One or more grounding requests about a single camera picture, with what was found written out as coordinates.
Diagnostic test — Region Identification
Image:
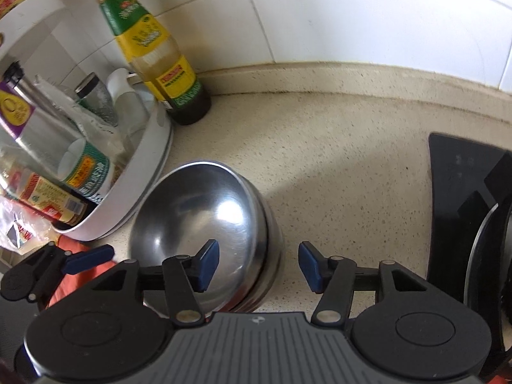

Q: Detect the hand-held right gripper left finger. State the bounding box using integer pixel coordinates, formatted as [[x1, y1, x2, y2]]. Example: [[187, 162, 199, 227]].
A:
[[92, 239, 221, 326]]

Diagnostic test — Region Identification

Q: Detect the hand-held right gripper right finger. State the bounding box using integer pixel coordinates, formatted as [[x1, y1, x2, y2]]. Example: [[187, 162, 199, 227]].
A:
[[298, 241, 428, 326]]

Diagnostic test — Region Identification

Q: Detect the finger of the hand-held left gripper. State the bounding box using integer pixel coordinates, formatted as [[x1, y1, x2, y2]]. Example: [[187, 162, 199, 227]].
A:
[[23, 242, 116, 301]]

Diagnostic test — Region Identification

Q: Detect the red cloth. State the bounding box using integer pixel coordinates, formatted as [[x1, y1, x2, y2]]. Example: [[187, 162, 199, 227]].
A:
[[38, 235, 121, 310]]

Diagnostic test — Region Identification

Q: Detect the clear plastic bag red print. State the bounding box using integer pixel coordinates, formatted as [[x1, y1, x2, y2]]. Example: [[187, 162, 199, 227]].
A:
[[0, 198, 61, 256]]

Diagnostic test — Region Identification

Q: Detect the yellow red label sauce bottle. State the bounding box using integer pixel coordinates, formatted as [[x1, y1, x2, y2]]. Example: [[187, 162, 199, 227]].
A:
[[5, 167, 100, 228]]

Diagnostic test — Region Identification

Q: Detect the white round condiment tray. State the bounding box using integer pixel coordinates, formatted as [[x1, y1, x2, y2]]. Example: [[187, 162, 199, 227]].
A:
[[0, 0, 174, 243]]

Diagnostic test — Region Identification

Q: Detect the green label white bottle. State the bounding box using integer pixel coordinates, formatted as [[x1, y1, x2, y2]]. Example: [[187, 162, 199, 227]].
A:
[[59, 139, 112, 205]]

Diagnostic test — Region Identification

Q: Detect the steel bottle purple label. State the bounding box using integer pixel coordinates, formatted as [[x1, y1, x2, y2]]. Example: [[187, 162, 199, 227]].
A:
[[0, 61, 88, 181]]

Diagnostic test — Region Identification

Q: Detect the silver foil packet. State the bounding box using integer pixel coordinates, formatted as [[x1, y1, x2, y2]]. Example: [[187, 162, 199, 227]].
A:
[[35, 75, 123, 150]]

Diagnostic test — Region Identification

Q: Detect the black glass cooktop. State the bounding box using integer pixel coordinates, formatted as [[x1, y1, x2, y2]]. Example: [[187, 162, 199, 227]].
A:
[[425, 131, 512, 302]]

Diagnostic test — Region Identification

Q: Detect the glass jar black lid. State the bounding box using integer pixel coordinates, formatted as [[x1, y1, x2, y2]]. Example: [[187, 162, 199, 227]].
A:
[[75, 72, 119, 127]]

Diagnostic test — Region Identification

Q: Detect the clear bottle white cap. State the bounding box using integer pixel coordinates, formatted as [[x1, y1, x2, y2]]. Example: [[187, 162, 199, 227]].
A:
[[106, 68, 152, 150]]

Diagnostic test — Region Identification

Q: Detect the black pan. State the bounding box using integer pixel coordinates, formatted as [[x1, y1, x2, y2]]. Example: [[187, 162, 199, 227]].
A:
[[463, 203, 512, 371]]

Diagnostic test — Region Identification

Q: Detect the yellow green label sauce bottle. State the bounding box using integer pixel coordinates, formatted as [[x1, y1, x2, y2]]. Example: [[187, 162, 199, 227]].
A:
[[87, 0, 212, 126]]

